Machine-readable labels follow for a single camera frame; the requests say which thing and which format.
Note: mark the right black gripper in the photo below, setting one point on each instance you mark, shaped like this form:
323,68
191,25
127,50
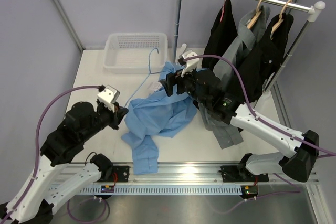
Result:
172,80

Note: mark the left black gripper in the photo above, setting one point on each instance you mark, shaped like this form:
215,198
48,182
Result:
117,116

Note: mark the light blue shirt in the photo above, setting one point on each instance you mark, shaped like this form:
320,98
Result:
158,114

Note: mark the blue wire hanger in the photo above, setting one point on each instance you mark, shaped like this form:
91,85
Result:
149,73

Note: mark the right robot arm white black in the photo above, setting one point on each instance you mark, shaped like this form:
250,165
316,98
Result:
296,151

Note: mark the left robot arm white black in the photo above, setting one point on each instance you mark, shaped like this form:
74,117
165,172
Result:
40,203

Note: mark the black shirt on pink hanger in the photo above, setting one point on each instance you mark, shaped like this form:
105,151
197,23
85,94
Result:
223,31

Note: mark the black shirt on wooden hanger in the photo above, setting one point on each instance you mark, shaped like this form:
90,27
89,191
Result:
266,57

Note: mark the wooden hanger with grey shirt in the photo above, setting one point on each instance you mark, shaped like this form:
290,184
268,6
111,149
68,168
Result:
251,23

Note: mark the wooden hanger with black shirt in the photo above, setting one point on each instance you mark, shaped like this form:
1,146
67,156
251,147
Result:
280,20

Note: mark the white plastic basket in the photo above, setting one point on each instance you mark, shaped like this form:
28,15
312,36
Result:
135,53

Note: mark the metal clothes rack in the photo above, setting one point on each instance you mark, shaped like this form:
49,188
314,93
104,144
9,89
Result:
313,13

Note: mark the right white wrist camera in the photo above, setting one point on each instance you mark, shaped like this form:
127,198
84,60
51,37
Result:
189,60

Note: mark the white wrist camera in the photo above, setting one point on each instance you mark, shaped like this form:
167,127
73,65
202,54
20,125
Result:
108,96
189,60

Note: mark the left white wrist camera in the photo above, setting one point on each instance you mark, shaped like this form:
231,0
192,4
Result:
108,96

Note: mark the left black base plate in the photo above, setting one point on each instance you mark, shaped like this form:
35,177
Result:
120,174

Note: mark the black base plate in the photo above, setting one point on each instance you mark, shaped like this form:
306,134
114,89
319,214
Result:
120,174
234,173

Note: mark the white slotted cable duct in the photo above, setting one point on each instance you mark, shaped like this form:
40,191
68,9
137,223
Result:
152,190

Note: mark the aluminium mounting rail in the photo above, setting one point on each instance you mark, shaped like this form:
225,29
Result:
176,173

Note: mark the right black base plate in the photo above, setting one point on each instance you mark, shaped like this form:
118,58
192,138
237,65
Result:
234,173

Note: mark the pink wire hanger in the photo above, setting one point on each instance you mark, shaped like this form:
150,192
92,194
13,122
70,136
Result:
224,1

